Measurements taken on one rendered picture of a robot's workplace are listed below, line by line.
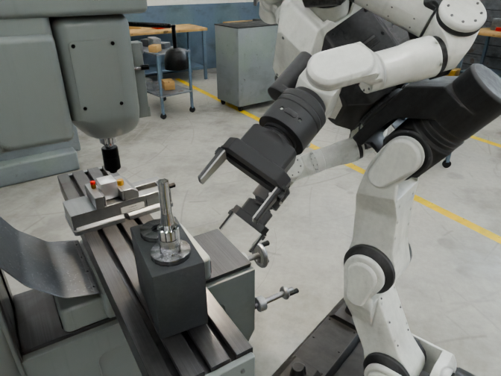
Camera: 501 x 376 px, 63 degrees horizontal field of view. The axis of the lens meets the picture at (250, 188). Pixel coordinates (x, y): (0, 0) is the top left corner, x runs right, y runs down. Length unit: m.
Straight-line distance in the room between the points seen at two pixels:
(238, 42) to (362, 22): 4.63
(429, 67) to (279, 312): 1.89
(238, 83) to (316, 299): 3.73
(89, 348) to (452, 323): 1.91
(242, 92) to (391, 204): 4.82
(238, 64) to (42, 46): 4.66
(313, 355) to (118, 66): 1.07
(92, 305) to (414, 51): 1.09
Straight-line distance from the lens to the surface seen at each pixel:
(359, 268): 1.12
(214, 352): 1.00
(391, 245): 1.10
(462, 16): 0.81
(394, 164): 0.96
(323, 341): 1.53
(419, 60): 0.77
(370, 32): 0.98
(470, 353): 2.52
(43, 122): 1.10
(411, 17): 0.86
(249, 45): 5.68
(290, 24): 0.97
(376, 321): 1.26
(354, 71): 0.69
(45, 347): 1.44
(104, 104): 1.14
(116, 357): 1.54
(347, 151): 1.21
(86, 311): 1.37
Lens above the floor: 1.72
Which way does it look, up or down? 28 degrees down
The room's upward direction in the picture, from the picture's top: straight up
